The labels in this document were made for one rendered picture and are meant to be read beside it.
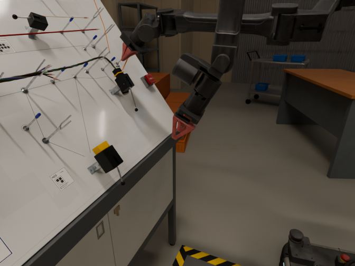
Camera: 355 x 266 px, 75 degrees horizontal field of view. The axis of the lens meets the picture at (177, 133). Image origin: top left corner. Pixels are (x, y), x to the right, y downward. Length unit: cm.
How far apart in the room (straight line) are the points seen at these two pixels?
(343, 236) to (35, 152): 198
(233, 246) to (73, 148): 132
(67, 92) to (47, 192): 34
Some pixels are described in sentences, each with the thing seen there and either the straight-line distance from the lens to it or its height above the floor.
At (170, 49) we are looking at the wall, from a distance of 595.
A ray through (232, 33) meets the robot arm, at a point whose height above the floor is 132.
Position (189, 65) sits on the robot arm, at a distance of 62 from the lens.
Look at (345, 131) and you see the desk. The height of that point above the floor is 51.
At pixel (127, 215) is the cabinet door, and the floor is 65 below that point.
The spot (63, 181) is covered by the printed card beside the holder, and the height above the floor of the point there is 95.
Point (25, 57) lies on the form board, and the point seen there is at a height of 125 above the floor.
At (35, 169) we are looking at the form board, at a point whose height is 100.
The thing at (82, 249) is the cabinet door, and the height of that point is 71.
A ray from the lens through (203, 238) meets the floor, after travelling 180.
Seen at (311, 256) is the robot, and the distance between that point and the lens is 150.
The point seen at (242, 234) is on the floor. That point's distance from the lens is 187.
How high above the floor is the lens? 132
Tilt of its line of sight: 23 degrees down
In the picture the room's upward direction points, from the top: straight up
